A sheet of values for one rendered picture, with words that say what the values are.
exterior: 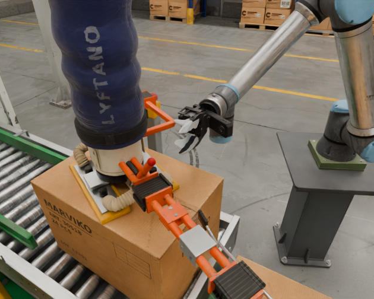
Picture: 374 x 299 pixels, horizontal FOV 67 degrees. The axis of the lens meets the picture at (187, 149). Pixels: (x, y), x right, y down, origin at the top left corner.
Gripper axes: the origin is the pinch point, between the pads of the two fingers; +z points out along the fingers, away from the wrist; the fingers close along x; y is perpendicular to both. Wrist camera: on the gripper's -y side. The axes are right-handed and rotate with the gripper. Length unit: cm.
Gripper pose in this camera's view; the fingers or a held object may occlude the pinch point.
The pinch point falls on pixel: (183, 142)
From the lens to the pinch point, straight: 78.3
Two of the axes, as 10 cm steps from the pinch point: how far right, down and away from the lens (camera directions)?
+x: 0.0, -8.2, -5.8
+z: -5.0, 5.0, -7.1
